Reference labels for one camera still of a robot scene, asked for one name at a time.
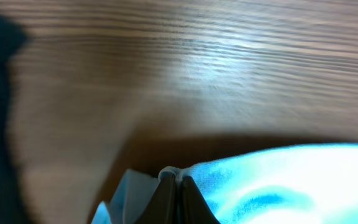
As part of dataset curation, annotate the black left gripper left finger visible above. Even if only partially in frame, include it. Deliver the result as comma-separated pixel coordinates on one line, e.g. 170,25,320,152
135,174,177,224

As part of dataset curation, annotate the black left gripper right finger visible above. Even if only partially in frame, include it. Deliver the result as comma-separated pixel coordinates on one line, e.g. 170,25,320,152
180,176,219,224

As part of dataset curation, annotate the light blue t-shirt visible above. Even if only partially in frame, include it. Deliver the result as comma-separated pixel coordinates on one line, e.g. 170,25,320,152
93,144,358,223

